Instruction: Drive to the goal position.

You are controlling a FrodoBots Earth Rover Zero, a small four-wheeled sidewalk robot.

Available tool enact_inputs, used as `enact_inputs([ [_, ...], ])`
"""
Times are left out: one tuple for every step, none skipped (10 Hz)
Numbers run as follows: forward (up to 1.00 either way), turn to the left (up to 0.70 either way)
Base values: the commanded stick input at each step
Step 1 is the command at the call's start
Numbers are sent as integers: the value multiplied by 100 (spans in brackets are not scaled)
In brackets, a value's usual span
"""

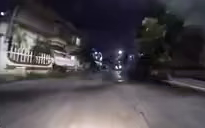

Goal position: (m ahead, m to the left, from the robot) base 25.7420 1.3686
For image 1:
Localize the dark asphalt road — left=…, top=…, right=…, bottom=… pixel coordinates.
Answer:
left=0, top=71, right=205, bottom=128

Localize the building with white fence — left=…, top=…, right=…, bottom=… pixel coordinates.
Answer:
left=0, top=6, right=84, bottom=76

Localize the tree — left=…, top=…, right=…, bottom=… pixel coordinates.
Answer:
left=133, top=13, right=186, bottom=81

